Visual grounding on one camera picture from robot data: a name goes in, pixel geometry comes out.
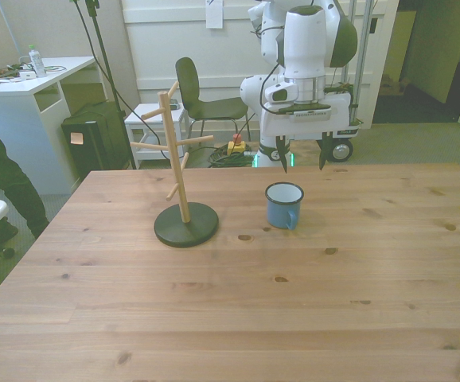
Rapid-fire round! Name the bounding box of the black wooden chair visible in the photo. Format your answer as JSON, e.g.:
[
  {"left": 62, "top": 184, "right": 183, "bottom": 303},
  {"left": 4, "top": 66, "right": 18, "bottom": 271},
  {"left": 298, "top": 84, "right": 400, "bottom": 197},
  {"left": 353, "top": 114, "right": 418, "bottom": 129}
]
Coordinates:
[{"left": 174, "top": 57, "right": 251, "bottom": 149}]

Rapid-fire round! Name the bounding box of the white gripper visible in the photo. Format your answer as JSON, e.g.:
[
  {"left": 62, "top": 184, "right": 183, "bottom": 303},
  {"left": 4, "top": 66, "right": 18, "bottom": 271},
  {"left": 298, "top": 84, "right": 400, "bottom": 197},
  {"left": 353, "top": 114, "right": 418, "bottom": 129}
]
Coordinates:
[{"left": 261, "top": 92, "right": 353, "bottom": 175}]

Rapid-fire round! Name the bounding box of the yellow emergency stop button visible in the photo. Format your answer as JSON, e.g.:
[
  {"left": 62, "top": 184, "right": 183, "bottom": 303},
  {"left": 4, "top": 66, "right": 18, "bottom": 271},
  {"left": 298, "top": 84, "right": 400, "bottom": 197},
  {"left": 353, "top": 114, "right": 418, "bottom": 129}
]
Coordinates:
[{"left": 227, "top": 134, "right": 248, "bottom": 157}]

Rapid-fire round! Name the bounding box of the bundle of floor cables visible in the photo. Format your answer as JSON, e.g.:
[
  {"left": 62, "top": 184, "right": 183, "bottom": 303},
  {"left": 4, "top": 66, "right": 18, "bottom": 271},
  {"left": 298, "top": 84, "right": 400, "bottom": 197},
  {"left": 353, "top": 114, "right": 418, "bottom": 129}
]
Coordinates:
[{"left": 207, "top": 143, "right": 255, "bottom": 169}]

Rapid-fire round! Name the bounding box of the black suitcase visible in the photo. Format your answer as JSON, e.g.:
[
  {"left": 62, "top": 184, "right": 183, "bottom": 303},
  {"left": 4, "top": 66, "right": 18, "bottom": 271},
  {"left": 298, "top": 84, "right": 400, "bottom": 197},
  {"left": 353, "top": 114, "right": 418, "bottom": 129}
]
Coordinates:
[{"left": 60, "top": 100, "right": 132, "bottom": 181}]

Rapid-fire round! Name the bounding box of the blue enamel mug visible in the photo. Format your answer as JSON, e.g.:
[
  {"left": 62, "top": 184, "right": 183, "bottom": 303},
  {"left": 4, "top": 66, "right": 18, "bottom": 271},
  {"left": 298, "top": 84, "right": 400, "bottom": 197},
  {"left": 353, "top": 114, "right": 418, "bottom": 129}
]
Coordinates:
[{"left": 264, "top": 181, "right": 306, "bottom": 232}]

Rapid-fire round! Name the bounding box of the wooden mug tree, black base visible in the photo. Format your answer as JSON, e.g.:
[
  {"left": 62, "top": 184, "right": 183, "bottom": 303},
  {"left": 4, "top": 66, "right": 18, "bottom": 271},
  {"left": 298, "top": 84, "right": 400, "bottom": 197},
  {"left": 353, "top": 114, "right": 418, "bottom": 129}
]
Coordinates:
[{"left": 129, "top": 80, "right": 220, "bottom": 248}]

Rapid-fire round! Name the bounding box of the person in dark clothes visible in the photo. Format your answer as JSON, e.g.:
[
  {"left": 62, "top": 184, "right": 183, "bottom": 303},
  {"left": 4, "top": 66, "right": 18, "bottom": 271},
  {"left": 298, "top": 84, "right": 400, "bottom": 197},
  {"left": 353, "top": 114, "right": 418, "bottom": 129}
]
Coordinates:
[{"left": 0, "top": 95, "right": 50, "bottom": 240}]

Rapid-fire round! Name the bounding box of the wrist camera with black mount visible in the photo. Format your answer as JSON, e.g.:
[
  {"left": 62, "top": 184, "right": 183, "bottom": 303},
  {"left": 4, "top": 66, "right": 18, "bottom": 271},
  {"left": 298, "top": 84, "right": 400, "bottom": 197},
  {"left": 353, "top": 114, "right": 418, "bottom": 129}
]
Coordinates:
[{"left": 270, "top": 101, "right": 333, "bottom": 121}]

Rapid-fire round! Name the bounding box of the white step stool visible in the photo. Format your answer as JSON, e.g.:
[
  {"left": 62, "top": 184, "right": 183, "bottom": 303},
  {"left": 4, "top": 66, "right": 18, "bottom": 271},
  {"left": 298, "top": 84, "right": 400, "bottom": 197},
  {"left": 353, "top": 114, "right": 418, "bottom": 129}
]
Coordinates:
[{"left": 124, "top": 102, "right": 190, "bottom": 165}]

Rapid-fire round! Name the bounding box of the black tripod stand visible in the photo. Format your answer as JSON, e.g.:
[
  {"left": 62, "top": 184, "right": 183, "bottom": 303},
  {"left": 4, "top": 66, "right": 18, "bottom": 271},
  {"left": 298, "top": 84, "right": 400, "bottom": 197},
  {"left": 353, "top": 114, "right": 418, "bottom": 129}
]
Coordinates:
[{"left": 68, "top": 0, "right": 138, "bottom": 170}]

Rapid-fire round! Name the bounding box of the clear plastic bottle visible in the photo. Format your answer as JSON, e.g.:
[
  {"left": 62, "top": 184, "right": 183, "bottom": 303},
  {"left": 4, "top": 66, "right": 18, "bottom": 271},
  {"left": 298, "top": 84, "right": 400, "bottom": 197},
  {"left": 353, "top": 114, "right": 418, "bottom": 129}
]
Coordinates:
[{"left": 28, "top": 44, "right": 49, "bottom": 79}]

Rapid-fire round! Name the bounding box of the wheeled equipment cart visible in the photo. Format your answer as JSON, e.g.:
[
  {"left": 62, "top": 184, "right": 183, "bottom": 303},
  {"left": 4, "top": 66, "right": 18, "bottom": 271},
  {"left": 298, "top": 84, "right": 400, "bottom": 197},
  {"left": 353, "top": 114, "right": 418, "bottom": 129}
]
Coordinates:
[{"left": 324, "top": 0, "right": 375, "bottom": 164}]

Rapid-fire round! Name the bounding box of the white paper sheet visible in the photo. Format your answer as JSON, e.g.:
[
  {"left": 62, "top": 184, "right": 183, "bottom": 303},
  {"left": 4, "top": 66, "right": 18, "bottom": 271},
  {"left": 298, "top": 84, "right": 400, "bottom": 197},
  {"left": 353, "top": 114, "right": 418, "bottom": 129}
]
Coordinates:
[{"left": 205, "top": 0, "right": 224, "bottom": 29}]

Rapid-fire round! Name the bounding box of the white desk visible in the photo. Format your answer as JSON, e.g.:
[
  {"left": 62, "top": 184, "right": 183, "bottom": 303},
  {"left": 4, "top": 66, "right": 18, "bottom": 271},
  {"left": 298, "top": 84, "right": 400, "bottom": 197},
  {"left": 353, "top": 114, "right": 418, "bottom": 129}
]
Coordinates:
[{"left": 0, "top": 56, "right": 108, "bottom": 196}]

